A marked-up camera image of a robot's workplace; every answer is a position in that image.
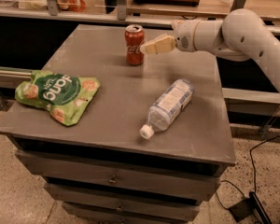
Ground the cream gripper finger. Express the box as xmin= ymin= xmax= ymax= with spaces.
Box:
xmin=151 ymin=34 xmax=172 ymax=42
xmin=140 ymin=37 xmax=175 ymax=54

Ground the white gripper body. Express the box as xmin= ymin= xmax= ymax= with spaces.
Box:
xmin=172 ymin=20 xmax=200 ymax=52

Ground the red coke can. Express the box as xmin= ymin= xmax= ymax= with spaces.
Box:
xmin=125 ymin=24 xmax=145 ymax=65

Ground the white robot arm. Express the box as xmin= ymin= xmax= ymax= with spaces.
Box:
xmin=140 ymin=8 xmax=280 ymax=94

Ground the clear plastic water bottle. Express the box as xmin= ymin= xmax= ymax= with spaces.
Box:
xmin=140 ymin=79 xmax=194 ymax=139

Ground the green snack bag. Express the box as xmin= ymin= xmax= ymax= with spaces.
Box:
xmin=15 ymin=70 xmax=100 ymax=126

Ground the grey drawer cabinet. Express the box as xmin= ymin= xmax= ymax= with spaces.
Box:
xmin=0 ymin=25 xmax=235 ymax=224

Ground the black foot pedal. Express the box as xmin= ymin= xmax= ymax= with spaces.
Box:
xmin=228 ymin=199 xmax=252 ymax=222

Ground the metal rail shelf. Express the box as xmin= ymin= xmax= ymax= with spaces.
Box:
xmin=0 ymin=0 xmax=280 ymax=35

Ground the black floor cable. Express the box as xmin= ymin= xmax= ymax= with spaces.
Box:
xmin=215 ymin=109 xmax=280 ymax=210

